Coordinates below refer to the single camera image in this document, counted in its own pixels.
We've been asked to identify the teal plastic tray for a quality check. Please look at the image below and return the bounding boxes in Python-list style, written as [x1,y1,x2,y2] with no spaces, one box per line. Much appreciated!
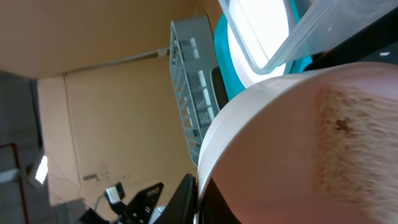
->
[214,15,312,100]

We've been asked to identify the grey dishwasher rack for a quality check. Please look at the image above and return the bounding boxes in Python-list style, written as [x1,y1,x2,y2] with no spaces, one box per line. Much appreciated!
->
[170,14,229,166]

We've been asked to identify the clear plastic bin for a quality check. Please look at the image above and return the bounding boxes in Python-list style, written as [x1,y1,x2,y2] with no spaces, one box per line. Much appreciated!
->
[218,0,398,75]

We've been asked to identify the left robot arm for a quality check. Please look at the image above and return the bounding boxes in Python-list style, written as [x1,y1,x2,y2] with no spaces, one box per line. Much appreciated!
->
[76,182,164,224]

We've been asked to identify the pink bowl with rice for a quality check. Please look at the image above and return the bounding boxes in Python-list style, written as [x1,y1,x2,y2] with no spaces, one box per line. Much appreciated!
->
[198,62,397,223]

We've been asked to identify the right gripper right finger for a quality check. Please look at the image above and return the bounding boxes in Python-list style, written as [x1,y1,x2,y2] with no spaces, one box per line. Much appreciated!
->
[199,179,241,224]

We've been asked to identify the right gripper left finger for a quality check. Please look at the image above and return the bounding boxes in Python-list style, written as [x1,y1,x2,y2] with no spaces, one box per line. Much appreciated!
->
[154,174,197,224]

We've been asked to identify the black plastic tray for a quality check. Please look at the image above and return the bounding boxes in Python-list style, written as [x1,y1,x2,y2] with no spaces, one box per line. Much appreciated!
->
[304,8,397,71]

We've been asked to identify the cardboard wall panel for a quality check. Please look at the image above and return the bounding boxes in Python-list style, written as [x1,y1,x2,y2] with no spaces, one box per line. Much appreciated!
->
[1,0,222,219]

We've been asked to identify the white round plate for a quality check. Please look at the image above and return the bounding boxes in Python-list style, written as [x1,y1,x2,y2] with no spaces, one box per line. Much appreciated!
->
[220,0,289,87]

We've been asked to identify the spilled white rice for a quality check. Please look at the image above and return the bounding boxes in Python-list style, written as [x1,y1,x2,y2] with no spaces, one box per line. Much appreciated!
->
[314,85,397,223]

